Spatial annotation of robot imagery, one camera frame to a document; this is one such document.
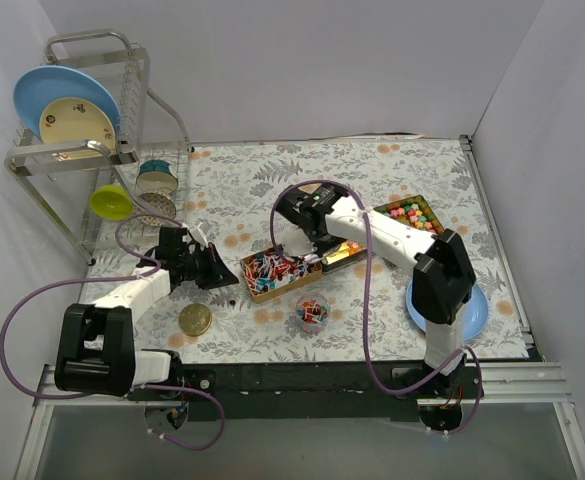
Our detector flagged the tin of gummy candies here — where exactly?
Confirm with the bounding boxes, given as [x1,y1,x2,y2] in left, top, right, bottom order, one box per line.
[321,241,366,274]

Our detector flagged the round gold tin lid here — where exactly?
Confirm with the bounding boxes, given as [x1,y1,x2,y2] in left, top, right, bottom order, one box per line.
[178,303,212,337]

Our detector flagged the gold tin of lollipops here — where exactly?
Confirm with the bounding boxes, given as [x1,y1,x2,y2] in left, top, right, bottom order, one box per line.
[240,248,323,304]

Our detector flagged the clear glass bowl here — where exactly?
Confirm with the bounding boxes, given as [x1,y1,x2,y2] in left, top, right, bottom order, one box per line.
[296,293,330,334]

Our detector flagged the tin of star candies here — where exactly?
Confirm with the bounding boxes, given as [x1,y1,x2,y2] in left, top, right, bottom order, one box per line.
[374,195,444,234]

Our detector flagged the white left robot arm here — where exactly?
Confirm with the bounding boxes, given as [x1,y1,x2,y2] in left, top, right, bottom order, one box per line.
[54,227,238,400]

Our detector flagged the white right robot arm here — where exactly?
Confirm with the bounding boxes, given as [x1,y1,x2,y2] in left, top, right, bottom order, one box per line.
[271,181,476,398]

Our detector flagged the patterned round coaster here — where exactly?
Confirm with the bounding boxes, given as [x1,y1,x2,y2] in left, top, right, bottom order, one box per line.
[138,191,176,219]

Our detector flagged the floral tablecloth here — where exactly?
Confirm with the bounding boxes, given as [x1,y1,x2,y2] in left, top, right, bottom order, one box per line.
[66,138,531,365]

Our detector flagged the blue patterned ceramic bowl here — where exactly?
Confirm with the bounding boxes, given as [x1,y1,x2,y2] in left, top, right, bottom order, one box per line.
[136,159,178,195]

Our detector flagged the green plastic bowl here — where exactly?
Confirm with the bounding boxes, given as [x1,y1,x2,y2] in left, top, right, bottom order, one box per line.
[89,185,133,221]

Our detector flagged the metal dish rack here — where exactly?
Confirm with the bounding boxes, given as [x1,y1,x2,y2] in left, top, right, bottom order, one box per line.
[4,29,194,265]

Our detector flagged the cream plate in rack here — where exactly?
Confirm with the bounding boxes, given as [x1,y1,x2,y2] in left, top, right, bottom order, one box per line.
[39,97,116,153]

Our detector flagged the blue plate on table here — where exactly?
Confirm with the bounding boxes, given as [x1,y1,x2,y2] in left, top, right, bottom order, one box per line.
[405,283,490,343]

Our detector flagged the blue plate in rack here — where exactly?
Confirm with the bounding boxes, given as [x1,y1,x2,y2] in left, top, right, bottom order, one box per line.
[12,65,121,139]

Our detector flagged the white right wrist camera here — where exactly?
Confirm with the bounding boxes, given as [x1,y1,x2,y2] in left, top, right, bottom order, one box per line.
[281,230,315,258]

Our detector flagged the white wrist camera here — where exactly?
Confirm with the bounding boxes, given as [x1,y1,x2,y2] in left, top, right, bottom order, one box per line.
[181,223,209,249]
[281,230,315,258]

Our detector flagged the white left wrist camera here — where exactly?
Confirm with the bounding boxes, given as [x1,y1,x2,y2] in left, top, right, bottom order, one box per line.
[181,223,209,249]

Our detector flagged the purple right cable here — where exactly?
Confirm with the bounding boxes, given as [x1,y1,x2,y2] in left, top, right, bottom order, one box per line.
[269,180,484,435]

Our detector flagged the purple cable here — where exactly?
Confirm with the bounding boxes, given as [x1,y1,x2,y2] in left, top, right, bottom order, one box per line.
[269,180,484,435]
[0,214,226,451]

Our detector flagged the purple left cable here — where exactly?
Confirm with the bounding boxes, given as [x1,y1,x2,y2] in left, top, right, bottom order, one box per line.
[0,214,226,451]

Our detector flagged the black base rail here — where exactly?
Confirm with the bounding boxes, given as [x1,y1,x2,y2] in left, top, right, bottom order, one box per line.
[128,361,483,429]

